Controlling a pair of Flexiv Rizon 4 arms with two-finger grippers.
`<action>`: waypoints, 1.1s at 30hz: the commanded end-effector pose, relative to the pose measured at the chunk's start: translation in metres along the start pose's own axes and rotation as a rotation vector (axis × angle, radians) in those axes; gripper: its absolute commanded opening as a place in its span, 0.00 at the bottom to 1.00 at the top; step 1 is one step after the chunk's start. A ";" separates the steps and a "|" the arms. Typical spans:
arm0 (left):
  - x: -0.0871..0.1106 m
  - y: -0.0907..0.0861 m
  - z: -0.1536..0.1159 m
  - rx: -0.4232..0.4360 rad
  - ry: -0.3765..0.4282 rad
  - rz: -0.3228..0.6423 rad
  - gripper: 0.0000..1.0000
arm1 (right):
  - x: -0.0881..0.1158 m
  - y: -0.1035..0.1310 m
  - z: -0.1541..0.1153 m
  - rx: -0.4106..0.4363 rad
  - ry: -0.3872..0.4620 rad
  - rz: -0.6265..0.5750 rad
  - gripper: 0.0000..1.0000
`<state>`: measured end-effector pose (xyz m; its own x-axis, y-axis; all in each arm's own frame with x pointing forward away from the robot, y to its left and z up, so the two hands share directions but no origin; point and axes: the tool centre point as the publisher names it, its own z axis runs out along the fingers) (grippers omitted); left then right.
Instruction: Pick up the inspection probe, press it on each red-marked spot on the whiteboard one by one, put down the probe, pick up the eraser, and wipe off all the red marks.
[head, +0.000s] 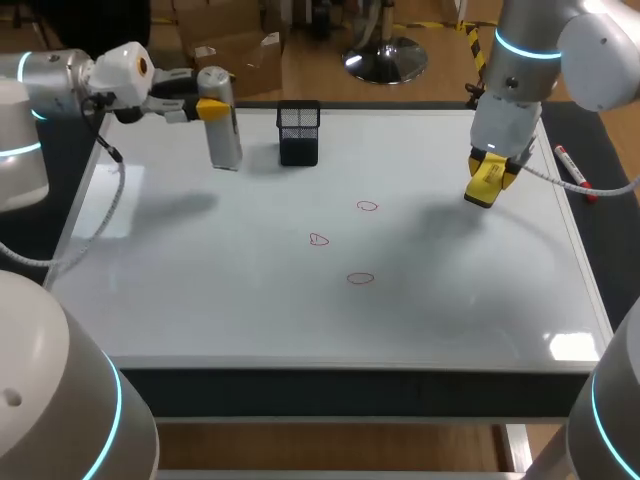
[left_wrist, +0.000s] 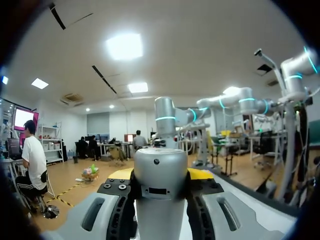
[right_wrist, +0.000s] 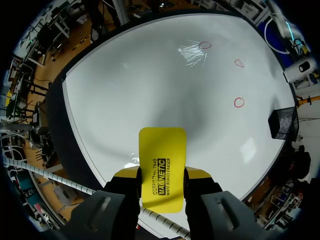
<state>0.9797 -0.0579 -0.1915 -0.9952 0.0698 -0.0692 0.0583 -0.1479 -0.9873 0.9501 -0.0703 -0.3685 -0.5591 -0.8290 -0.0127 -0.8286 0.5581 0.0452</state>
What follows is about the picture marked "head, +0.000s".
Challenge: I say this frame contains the black mesh cup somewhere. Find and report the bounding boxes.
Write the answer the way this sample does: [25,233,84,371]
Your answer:
[276,99,322,168]

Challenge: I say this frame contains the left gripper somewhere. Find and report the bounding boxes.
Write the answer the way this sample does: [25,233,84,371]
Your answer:
[89,41,235,125]

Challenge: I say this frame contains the chrome chair base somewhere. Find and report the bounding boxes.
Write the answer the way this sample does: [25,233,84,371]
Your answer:
[341,34,429,86]

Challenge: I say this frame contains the red marker pen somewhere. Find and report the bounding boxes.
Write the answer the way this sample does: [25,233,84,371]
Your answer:
[553,144,600,203]

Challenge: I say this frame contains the large whiteboard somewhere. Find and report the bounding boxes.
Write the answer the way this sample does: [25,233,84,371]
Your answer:
[42,106,616,374]

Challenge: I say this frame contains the white cable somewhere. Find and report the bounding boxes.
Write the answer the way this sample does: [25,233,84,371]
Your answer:
[518,163,640,198]
[0,95,127,269]

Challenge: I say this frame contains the cardboard box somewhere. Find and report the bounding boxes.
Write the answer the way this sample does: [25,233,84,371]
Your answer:
[175,0,287,102]

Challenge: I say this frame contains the yellow eraser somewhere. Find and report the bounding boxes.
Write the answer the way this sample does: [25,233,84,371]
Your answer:
[463,152,512,210]

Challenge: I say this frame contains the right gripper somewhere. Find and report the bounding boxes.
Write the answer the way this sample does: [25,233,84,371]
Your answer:
[467,91,544,192]

